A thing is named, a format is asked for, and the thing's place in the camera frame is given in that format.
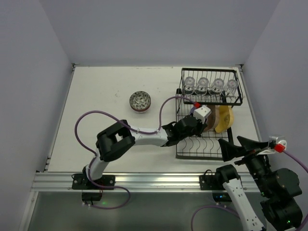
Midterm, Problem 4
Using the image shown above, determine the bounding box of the brown plate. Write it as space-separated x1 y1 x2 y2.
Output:
203 105 219 133

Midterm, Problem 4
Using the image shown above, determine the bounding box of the green leaf bowl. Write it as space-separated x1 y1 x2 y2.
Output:
129 91 151 108

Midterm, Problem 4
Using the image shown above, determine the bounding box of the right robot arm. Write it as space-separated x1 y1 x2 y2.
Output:
218 136 308 231

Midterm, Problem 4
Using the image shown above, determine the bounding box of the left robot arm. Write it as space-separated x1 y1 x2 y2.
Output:
84 114 207 181

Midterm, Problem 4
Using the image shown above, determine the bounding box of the yellow plate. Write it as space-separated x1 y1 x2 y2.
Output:
215 105 234 133

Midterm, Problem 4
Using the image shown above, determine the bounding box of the clear glass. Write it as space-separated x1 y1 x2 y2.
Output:
183 77 195 95
194 77 209 95
224 79 238 96
209 78 224 95

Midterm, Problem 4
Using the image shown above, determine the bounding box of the right black controller box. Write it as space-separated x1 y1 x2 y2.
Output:
212 192 232 203

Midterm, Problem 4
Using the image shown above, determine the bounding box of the black controller box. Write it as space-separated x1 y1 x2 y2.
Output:
212 192 232 203
81 192 102 205

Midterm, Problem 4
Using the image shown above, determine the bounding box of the left black controller box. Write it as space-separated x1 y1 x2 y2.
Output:
81 192 102 205

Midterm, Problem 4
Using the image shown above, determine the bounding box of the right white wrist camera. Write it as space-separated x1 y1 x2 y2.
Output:
258 135 287 155

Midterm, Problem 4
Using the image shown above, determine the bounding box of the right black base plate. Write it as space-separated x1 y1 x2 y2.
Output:
199 169 219 191

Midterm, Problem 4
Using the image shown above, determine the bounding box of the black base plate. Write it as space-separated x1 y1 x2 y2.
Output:
71 173 115 190
199 169 219 191

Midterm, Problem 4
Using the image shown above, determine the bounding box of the black wire dish rack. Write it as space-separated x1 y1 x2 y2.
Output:
176 67 244 161

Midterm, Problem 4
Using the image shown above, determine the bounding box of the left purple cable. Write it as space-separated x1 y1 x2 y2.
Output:
74 96 200 159

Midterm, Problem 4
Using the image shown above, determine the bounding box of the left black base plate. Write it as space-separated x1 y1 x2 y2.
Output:
71 173 115 190

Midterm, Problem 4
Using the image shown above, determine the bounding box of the aluminium mounting rail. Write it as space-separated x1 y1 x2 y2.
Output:
31 172 260 193

